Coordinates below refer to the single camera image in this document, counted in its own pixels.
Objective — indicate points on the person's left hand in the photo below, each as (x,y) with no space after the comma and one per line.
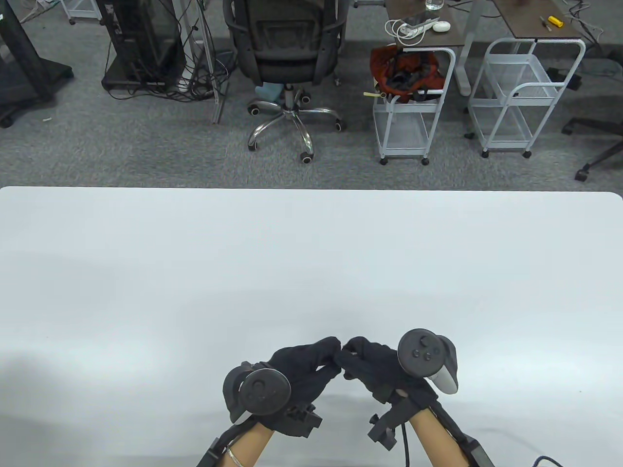
(311,367)

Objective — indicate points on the person's right hand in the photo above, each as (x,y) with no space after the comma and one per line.
(375,365)

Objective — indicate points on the black forearm sensor box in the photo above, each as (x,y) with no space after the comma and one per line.
(476,452)
(209,455)

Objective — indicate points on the person's right forearm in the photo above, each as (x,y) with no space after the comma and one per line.
(435,440)

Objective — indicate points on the person's left forearm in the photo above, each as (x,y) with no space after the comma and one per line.
(253,442)

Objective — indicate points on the dark grey tracking controller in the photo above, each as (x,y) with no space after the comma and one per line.
(263,389)
(421,352)

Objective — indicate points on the white metal trolley cart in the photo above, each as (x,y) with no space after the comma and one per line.
(516,63)
(404,136)

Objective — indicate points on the pale blue slipper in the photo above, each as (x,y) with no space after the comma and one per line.
(269,91)

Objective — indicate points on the red and black bag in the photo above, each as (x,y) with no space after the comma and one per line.
(384,73)

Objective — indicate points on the black office chair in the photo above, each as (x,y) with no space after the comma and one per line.
(287,63)

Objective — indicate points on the black chair base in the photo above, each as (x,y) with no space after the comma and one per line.
(601,155)

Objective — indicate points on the white desk leg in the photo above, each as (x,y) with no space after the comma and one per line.
(466,63)

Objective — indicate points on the brown top desk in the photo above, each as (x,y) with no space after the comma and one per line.
(438,39)
(525,19)

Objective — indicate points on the white power strip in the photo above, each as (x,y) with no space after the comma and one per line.
(421,25)

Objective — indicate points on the black power adapter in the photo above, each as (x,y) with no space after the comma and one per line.
(564,78)

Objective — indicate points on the white computer mouse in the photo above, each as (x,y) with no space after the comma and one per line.
(441,26)

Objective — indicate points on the clear drinking glass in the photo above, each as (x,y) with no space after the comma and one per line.
(434,5)

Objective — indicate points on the black computer tower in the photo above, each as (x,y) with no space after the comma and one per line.
(146,34)

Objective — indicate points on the small thin screwdriver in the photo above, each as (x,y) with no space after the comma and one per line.
(545,24)

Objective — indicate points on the black rolling stand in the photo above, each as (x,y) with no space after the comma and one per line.
(19,58)

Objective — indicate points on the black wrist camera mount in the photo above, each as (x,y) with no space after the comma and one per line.
(384,430)
(304,421)

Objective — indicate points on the aluminium frame post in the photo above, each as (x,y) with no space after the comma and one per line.
(217,112)

